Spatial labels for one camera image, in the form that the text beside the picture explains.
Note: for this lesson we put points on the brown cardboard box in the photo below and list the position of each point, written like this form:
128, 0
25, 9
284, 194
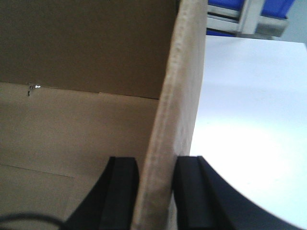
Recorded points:
85, 80

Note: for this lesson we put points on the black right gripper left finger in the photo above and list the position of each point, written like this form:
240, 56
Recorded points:
110, 203

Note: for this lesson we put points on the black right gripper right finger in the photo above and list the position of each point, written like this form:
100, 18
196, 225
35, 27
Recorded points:
237, 193

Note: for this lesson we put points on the far blue bin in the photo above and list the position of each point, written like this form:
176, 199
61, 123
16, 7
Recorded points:
242, 9

